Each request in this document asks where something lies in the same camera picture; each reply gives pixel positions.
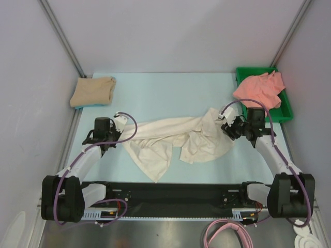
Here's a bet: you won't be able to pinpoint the cream white t shirt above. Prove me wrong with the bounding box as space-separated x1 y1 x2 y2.
121 108 234 182

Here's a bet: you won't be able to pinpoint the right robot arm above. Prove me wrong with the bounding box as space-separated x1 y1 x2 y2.
219 106 315 219

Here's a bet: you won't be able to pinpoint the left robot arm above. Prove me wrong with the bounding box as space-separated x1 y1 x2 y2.
41 114 128 223

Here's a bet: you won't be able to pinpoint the folded tan t shirt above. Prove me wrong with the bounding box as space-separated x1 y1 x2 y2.
70 76 117 107

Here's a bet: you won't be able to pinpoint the pink t shirt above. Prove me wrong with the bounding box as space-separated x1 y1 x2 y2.
233 71 285 110

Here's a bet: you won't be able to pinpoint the white round plastic parts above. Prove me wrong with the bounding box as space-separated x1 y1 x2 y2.
293 225 327 248

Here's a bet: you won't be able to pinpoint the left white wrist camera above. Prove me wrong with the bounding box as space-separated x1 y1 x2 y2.
113 112 128 133

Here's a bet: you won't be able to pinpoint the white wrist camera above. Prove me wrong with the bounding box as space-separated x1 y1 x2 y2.
113 112 128 133
218 106 238 126

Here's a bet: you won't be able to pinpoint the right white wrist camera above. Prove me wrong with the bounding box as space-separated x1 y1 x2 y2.
218 106 238 126

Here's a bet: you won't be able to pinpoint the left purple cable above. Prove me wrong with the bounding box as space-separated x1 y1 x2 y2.
54 111 138 228

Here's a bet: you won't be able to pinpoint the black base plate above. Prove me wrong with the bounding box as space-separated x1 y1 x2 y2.
92 181 268 219

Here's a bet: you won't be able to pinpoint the slotted cable duct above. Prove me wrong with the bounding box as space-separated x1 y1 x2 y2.
81 209 118 221

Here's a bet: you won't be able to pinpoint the aluminium frame rail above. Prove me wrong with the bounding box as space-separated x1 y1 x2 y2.
36 189 319 210

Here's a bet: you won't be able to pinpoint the pink coiled cable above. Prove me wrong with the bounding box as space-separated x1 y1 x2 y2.
203 219 254 248

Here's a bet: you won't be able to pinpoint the right aluminium corner post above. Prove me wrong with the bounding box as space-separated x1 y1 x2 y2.
270 0 314 67

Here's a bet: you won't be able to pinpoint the aluminium corner post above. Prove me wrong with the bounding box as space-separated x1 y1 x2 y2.
270 0 314 67
38 0 86 78

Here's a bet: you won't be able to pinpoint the left aluminium corner post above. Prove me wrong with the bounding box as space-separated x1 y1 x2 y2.
38 0 86 78

